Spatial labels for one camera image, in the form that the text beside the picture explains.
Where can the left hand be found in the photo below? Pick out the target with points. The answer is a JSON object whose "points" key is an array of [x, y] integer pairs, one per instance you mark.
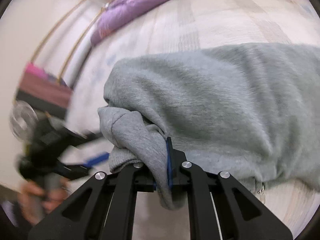
{"points": [[35, 201]]}

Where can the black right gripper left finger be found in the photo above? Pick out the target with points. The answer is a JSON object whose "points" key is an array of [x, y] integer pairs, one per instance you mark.
{"points": [[102, 208]]}

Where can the grey hooded sweatshirt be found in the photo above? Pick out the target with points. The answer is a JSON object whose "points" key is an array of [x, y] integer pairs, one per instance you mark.
{"points": [[250, 109]]}

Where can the patterned white bed sheet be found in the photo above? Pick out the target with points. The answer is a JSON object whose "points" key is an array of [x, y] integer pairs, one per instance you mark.
{"points": [[189, 25]]}

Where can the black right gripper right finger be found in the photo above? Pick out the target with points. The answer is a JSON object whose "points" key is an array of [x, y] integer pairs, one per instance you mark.
{"points": [[220, 207]]}

